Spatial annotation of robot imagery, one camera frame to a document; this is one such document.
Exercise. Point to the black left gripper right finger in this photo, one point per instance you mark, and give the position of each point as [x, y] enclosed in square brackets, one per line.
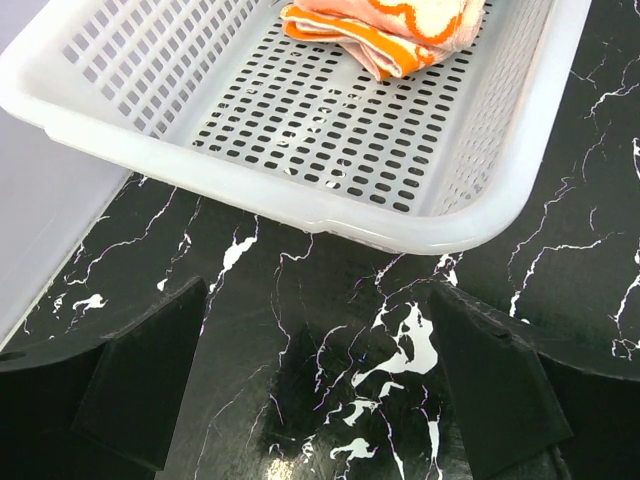
[531, 404]

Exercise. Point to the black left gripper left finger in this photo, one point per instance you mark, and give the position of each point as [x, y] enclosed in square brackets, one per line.
[102, 402]

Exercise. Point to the orange white towel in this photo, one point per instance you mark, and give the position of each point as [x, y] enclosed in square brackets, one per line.
[388, 38]

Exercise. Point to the white perforated plastic basket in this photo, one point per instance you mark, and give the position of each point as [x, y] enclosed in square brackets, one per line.
[213, 97]

